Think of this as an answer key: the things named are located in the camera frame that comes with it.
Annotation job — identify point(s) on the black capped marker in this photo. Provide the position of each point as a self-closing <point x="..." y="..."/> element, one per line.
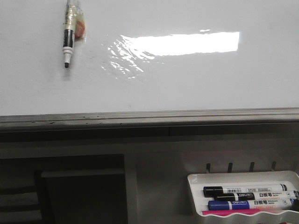
<point x="210" y="191"/>
<point x="257" y="196"/>

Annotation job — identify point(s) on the dark cabinet panel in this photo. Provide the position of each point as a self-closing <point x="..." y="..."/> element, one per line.
<point x="82" y="199"/>

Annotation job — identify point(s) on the black whiteboard marker with tape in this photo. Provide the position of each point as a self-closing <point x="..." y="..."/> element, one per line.
<point x="74" y="29"/>

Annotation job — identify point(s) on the white plastic marker tray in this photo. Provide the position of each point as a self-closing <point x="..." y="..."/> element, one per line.
<point x="200" y="202"/>

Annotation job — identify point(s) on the black capped marker middle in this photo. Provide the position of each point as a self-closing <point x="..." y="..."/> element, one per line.
<point x="257" y="196"/>

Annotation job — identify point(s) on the pink eraser strip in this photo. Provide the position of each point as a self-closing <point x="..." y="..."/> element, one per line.
<point x="244" y="211"/>

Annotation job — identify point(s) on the blue capped marker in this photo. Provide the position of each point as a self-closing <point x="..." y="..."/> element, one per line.
<point x="280" y="204"/>

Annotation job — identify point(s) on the grey whiteboard frame ledge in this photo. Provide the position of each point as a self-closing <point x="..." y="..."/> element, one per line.
<point x="104" y="120"/>

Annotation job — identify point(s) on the black capped marker top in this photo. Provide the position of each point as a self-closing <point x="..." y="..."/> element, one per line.
<point x="210" y="191"/>

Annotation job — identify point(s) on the white whiteboard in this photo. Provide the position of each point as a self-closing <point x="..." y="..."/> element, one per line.
<point x="150" y="55"/>

